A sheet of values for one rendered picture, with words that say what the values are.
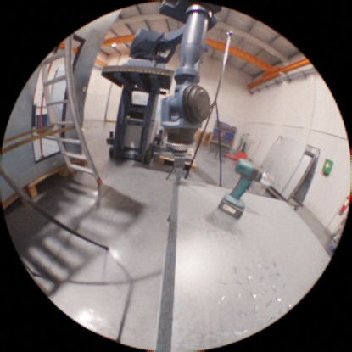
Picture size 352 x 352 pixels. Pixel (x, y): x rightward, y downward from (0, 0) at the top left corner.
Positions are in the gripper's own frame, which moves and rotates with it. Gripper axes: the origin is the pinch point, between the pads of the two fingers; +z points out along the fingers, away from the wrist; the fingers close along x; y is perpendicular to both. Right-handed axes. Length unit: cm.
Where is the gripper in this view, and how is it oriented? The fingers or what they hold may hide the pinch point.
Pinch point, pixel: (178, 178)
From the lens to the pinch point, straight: 63.5
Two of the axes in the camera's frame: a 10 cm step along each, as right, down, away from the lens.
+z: -0.4, 9.1, 4.2
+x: 0.4, -4.2, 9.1
